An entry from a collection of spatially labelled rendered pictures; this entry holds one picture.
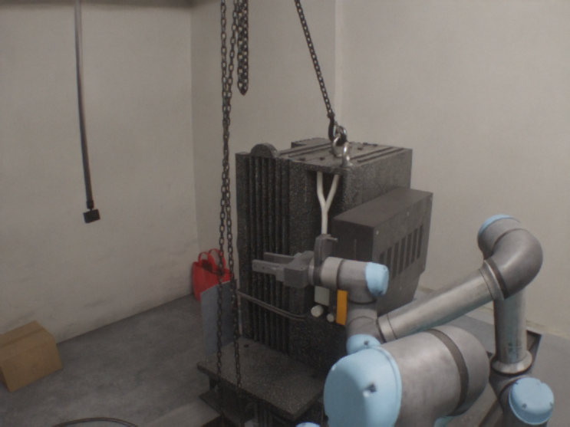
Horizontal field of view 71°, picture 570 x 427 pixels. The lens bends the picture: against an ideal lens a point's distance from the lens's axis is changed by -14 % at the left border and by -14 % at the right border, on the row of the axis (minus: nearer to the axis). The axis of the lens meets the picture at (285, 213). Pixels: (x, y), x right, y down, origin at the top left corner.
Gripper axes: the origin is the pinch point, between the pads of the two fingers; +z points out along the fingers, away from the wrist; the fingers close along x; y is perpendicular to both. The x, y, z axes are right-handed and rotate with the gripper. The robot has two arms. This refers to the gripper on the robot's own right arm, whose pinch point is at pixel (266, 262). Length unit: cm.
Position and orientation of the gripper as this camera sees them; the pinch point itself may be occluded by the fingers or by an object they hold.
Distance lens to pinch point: 118.8
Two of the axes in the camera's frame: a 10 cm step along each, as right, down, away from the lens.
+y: 0.1, 9.7, 2.6
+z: -9.0, -1.0, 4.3
